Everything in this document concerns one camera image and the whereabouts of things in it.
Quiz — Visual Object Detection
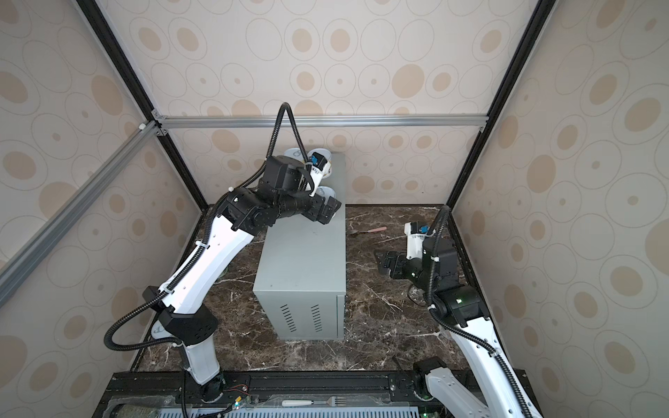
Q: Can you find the pink can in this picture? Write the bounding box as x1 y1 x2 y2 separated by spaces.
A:
316 186 336 201

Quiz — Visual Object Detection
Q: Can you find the yellow can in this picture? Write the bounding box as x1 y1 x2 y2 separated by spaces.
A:
284 147 303 161
308 148 332 178

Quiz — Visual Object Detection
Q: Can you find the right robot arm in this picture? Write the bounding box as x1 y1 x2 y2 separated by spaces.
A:
375 206 541 417

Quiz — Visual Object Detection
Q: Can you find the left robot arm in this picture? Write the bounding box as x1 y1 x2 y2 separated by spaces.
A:
104 103 341 401

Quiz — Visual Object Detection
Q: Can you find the grey metal cabinet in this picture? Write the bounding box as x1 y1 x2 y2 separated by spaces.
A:
253 152 347 341

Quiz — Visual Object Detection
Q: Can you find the horizontal aluminium bar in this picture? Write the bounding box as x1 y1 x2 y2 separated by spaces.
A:
157 114 488 129

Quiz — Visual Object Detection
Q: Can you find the green can lower left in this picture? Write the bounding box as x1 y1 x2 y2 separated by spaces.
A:
151 320 171 340

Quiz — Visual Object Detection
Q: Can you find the diagonal aluminium bar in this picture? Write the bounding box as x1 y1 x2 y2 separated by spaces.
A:
1 121 159 305

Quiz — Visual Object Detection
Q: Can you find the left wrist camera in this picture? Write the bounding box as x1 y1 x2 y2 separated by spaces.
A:
308 148 332 197

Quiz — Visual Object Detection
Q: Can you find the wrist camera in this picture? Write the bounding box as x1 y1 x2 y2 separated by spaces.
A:
404 222 434 260
308 148 332 197

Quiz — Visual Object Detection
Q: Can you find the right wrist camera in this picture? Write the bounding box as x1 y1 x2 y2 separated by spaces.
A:
404 222 434 260

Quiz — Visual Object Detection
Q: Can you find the pink handled tool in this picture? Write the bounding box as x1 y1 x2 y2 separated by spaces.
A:
356 226 388 234

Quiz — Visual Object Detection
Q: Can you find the white handled fork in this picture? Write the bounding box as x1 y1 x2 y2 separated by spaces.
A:
282 396 346 408

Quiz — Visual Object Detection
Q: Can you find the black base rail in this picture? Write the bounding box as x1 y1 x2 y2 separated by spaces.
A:
93 370 451 417

